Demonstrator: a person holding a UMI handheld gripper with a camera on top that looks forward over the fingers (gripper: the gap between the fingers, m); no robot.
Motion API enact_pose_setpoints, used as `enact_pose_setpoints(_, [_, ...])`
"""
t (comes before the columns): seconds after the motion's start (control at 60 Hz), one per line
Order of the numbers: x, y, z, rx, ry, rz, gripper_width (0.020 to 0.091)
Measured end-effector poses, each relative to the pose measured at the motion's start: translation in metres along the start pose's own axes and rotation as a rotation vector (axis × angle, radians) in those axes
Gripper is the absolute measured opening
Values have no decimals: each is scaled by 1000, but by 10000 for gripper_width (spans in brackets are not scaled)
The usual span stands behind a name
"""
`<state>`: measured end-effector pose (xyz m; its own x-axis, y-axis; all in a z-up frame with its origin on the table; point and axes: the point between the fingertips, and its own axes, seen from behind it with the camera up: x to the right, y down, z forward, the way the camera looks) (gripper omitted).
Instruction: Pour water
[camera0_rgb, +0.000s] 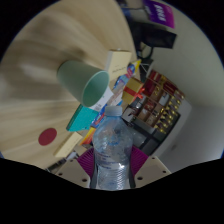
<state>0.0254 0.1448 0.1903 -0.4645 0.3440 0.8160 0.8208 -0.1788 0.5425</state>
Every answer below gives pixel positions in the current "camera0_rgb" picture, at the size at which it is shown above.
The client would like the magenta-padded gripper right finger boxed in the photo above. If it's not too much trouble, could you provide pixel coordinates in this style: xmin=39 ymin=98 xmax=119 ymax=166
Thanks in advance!
xmin=128 ymin=145 xmax=172 ymax=190

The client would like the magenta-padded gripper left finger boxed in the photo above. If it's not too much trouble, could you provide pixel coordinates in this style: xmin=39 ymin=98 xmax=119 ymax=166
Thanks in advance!
xmin=54 ymin=147 xmax=98 ymax=190

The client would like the clear plastic water bottle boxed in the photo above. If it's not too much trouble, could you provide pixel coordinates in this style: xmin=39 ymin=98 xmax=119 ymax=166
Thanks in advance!
xmin=92 ymin=105 xmax=134 ymax=192

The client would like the black framed glass door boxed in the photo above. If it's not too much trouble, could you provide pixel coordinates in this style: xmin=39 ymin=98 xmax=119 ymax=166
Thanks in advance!
xmin=131 ymin=111 xmax=183 ymax=158

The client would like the orange book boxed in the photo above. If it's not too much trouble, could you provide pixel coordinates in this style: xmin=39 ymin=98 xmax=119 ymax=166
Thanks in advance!
xmin=79 ymin=126 xmax=98 ymax=147

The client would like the flat round red coaster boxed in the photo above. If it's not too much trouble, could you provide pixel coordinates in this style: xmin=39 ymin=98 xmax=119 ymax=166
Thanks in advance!
xmin=37 ymin=127 xmax=58 ymax=147

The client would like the wooden shelf unit with trophies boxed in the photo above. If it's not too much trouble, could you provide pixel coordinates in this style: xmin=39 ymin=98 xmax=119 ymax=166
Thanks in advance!
xmin=128 ymin=69 xmax=186 ymax=136

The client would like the white paper document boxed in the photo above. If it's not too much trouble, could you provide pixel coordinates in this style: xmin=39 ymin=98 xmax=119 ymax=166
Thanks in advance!
xmin=89 ymin=87 xmax=115 ymax=113

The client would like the pale green cup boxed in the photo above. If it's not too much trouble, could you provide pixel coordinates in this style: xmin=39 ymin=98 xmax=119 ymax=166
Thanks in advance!
xmin=56 ymin=59 xmax=111 ymax=108

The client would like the blue printed brochure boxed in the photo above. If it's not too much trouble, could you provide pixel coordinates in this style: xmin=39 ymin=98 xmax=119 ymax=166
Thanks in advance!
xmin=113 ymin=59 xmax=142 ymax=90

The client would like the black office chair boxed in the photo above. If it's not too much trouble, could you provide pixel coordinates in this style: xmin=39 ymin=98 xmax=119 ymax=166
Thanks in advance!
xmin=129 ymin=19 xmax=178 ymax=73

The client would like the purple sign board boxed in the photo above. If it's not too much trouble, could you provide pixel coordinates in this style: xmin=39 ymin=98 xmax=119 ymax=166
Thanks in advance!
xmin=143 ymin=0 xmax=176 ymax=30

